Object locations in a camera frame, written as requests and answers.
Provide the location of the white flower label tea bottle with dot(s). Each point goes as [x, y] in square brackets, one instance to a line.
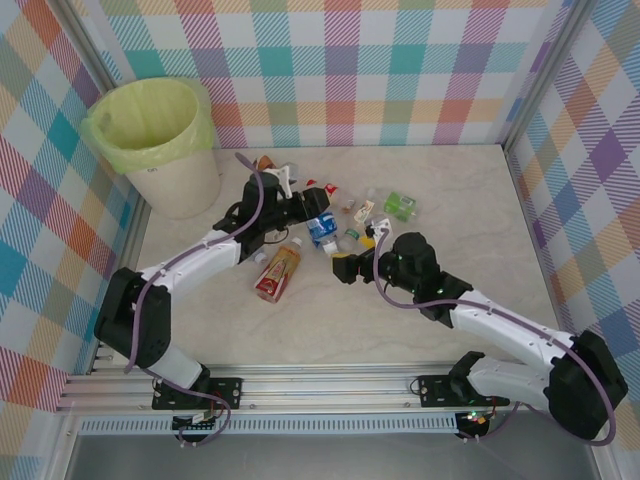
[364, 210]

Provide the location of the blue label water bottle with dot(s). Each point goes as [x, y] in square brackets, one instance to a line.
[320, 227]

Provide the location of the orange label juice bottle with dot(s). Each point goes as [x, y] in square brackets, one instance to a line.
[277, 272]

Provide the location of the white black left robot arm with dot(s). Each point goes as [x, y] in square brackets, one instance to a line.
[135, 320]

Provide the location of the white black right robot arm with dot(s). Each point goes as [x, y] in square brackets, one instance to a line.
[585, 385]

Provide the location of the cream round trash bin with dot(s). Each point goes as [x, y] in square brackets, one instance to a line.
[175, 185]

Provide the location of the light green bin liner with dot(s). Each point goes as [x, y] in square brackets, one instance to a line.
[145, 155]

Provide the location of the green cap clear bottle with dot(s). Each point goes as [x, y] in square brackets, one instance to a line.
[352, 233]

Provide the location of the white bottle cap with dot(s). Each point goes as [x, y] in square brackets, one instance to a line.
[259, 257]

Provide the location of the brown label bottle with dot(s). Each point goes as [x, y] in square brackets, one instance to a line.
[267, 161]

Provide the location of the green label clear bottle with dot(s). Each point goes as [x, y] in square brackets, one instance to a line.
[400, 205]

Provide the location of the red cap cola bottle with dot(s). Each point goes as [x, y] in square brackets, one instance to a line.
[331, 188]

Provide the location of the right small circuit board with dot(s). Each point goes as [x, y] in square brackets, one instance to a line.
[475, 419]

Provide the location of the small circuit board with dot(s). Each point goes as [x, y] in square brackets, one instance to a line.
[475, 419]
[200, 419]

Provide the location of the left small circuit board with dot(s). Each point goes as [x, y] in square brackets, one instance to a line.
[200, 419]

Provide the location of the aluminium mounting rail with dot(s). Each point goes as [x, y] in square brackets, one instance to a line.
[325, 387]

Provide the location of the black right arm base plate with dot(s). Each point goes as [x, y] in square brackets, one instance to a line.
[435, 390]

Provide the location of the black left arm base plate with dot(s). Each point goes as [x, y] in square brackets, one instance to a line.
[225, 392]

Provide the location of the aluminium frame post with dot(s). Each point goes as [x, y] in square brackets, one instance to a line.
[92, 47]
[550, 75]

